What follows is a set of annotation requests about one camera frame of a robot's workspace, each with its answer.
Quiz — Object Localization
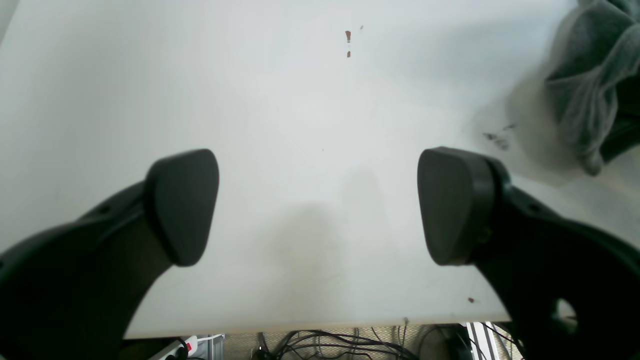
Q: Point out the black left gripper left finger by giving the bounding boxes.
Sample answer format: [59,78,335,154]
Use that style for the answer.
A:
[0,149,220,360]

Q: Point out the white power strip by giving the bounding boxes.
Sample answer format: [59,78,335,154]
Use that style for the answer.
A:
[148,335,200,360]

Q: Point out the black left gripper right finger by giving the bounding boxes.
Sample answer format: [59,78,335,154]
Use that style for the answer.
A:
[417,146,640,360]

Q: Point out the grey T-shirt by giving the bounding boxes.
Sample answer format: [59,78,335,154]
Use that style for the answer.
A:
[544,0,640,176]

